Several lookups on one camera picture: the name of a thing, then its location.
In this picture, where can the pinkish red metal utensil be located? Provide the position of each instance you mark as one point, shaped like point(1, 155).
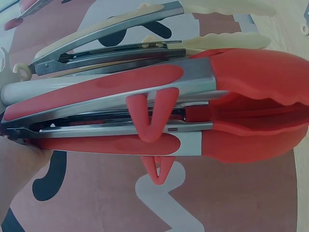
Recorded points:
point(14, 24)

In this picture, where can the person's left hand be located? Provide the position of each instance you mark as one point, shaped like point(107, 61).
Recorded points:
point(18, 166)

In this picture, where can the beige and silver tongs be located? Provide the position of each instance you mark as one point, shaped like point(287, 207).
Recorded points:
point(106, 30)

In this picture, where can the brown patterned mat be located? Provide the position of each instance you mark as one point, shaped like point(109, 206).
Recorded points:
point(101, 193)

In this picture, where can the red and silver tongs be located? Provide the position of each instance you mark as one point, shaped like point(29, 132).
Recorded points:
point(108, 84)

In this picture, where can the white curved plastic piece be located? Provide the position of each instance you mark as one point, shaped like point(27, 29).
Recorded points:
point(5, 59)

